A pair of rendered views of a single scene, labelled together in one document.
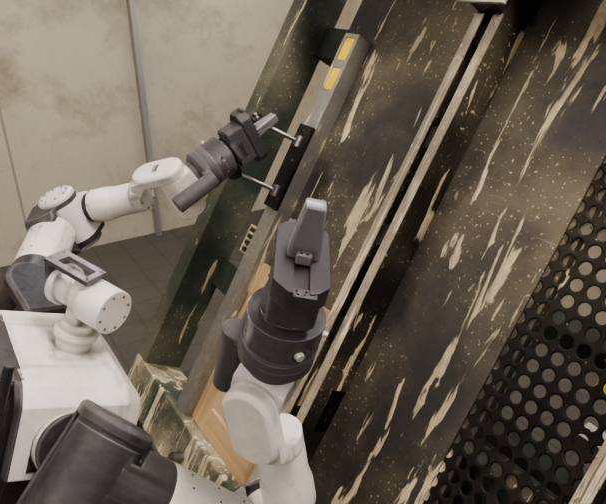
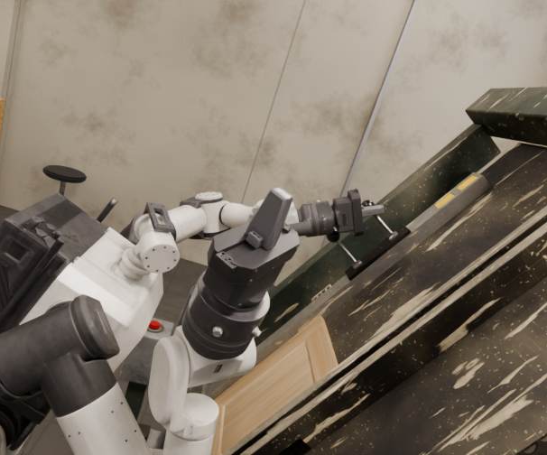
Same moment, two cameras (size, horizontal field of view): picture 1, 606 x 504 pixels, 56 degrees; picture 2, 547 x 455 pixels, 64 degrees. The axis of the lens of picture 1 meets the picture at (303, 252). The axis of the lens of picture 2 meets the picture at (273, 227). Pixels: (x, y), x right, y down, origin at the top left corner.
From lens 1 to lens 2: 26 cm
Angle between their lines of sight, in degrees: 26
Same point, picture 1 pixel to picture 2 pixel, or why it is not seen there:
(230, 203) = (328, 266)
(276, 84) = (404, 195)
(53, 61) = (297, 156)
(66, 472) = (33, 328)
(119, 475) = (63, 356)
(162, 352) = not seen: hidden behind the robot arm
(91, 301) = (150, 240)
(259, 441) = (162, 395)
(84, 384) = (107, 292)
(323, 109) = (425, 220)
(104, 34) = (337, 153)
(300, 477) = not seen: outside the picture
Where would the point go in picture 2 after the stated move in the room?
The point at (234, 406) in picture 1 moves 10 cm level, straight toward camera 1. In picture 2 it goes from (159, 351) to (99, 391)
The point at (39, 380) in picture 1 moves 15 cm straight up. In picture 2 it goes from (82, 270) to (100, 186)
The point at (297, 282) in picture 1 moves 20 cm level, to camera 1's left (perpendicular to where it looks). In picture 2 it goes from (234, 252) to (103, 181)
